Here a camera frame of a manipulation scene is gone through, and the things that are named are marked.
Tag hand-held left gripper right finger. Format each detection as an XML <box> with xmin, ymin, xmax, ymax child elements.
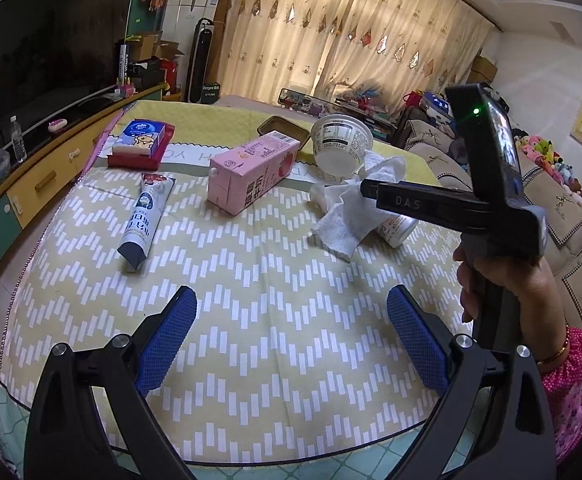
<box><xmin>386</xmin><ymin>284</ymin><xmax>557</xmax><ymax>480</ymax></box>

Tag pile of plush toys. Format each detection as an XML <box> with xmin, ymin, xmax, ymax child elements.
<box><xmin>514</xmin><ymin>132</ymin><xmax>582</xmax><ymax>206</ymax></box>

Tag open cardboard boxes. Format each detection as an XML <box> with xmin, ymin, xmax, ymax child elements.
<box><xmin>131</xmin><ymin>32</ymin><xmax>187</xmax><ymax>61</ymax></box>

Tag red container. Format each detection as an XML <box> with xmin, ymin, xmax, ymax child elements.
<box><xmin>161</xmin><ymin>57</ymin><xmax>182</xmax><ymax>93</ymax></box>

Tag stacked cardboard boxes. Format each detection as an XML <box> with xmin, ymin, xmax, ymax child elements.
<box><xmin>466</xmin><ymin>55</ymin><xmax>499</xmax><ymax>86</ymax></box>

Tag person's right hand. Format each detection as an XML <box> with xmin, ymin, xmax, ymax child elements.
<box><xmin>454</xmin><ymin>252</ymin><xmax>569</xmax><ymax>361</ymax></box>

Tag white paper bowl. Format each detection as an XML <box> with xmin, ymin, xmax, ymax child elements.
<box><xmin>311</xmin><ymin>114</ymin><xmax>374</xmax><ymax>183</ymax></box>

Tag clear plastic water bottle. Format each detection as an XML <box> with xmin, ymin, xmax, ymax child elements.
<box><xmin>10</xmin><ymin>116</ymin><xmax>28</xmax><ymax>163</ymax></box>

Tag tall black white box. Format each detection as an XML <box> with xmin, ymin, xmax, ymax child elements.
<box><xmin>116</xmin><ymin>40</ymin><xmax>132</xmax><ymax>91</ymax></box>

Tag black tower fan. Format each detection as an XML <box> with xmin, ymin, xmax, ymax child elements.
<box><xmin>187</xmin><ymin>17</ymin><xmax>217</xmax><ymax>103</ymax></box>

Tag cream embroidered curtain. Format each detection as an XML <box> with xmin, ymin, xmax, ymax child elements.
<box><xmin>316</xmin><ymin>0</ymin><xmax>497</xmax><ymax>116</ymax></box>
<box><xmin>216</xmin><ymin>0</ymin><xmax>372</xmax><ymax>108</ymax></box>

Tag large black television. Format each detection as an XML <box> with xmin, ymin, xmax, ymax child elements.
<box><xmin>0</xmin><ymin>0</ymin><xmax>136</xmax><ymax>111</ymax></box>

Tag low glass table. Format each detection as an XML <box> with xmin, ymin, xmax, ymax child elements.
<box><xmin>277</xmin><ymin>87</ymin><xmax>397</xmax><ymax>136</ymax></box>

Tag yellow green television stand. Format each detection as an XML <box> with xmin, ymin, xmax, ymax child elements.
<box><xmin>0</xmin><ymin>82</ymin><xmax>164</xmax><ymax>311</ymax></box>

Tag blue tissue pack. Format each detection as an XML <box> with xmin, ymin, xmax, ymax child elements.
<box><xmin>112</xmin><ymin>119</ymin><xmax>168</xmax><ymax>157</ymax></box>

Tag pile of books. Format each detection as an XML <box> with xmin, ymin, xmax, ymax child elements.
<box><xmin>336</xmin><ymin>87</ymin><xmax>402</xmax><ymax>133</ymax></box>

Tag white paper towel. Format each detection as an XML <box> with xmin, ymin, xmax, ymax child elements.
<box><xmin>310</xmin><ymin>155</ymin><xmax>407</xmax><ymax>263</ymax></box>

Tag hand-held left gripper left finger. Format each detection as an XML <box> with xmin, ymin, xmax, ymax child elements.
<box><xmin>23</xmin><ymin>285</ymin><xmax>199</xmax><ymax>480</ymax></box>

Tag gold bracelet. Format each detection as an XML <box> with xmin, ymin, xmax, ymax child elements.
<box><xmin>538</xmin><ymin>337</ymin><xmax>571</xmax><ymax>366</ymax></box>

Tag brown rectangular tray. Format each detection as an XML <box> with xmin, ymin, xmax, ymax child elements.
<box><xmin>257</xmin><ymin>115</ymin><xmax>309</xmax><ymax>148</ymax></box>

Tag beige fabric sofa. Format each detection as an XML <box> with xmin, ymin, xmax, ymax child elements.
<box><xmin>396</xmin><ymin>110</ymin><xmax>582</xmax><ymax>361</ymax></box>

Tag person's right forearm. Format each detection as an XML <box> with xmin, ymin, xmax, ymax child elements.
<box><xmin>536</xmin><ymin>325</ymin><xmax>582</xmax><ymax>466</ymax></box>

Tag pink milk carton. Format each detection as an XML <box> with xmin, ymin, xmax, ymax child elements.
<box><xmin>207</xmin><ymin>130</ymin><xmax>302</xmax><ymax>217</ymax></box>

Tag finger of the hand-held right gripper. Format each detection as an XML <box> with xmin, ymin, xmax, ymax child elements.
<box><xmin>360</xmin><ymin>179</ymin><xmax>474</xmax><ymax>226</ymax></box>

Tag white standing air conditioner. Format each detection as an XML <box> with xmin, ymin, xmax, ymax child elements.
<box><xmin>163</xmin><ymin>0</ymin><xmax>229</xmax><ymax>61</ymax></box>

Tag blue star patterned bag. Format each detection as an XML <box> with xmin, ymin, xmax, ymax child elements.
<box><xmin>418</xmin><ymin>92</ymin><xmax>452</xmax><ymax>123</ymax></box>

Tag white paper cup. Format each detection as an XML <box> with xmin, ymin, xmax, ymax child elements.
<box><xmin>375</xmin><ymin>212</ymin><xmax>419</xmax><ymax>249</ymax></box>

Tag white blue toothpaste tube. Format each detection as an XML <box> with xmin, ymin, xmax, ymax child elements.
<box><xmin>117</xmin><ymin>172</ymin><xmax>177</xmax><ymax>273</ymax></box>

